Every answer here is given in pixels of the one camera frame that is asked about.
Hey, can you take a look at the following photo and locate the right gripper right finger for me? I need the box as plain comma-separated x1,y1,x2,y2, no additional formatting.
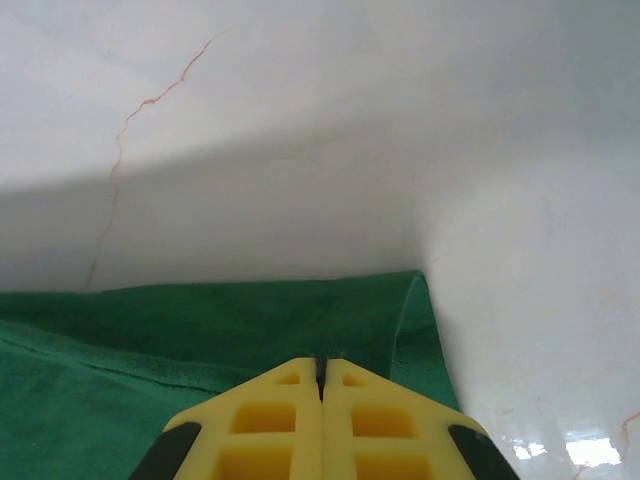
319,356,522,480

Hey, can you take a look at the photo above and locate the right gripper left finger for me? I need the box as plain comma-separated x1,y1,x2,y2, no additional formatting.
128,356,322,480

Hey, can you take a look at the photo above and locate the green t-shirt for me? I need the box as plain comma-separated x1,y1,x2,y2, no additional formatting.
0,269,465,480

